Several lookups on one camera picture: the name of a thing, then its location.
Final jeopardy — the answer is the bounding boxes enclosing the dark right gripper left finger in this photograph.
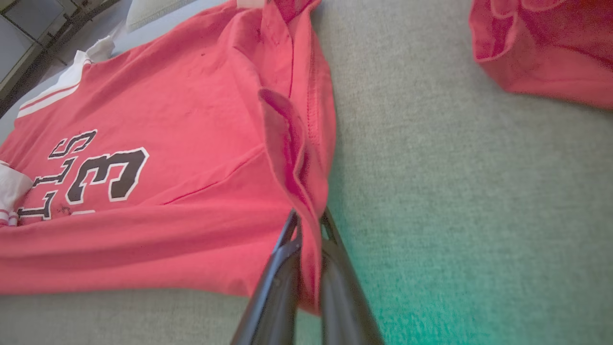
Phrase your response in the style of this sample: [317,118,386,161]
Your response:
[230,208,303,345]

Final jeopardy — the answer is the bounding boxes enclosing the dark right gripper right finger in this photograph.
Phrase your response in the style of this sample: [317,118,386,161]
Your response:
[319,207,384,345]

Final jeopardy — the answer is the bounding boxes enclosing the red jersey with white sleeves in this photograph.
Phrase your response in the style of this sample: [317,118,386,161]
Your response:
[0,0,337,315]

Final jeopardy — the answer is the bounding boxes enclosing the red shorts with white trim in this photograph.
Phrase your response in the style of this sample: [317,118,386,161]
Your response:
[468,0,613,111]

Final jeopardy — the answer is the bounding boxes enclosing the grey fabric sofa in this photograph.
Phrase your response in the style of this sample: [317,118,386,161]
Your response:
[0,0,613,345]

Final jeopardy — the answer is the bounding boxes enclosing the pale grey pillow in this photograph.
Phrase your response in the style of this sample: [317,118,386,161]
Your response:
[125,0,198,32]

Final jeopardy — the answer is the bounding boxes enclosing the dark metal frame furniture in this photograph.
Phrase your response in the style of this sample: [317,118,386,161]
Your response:
[0,0,123,118]

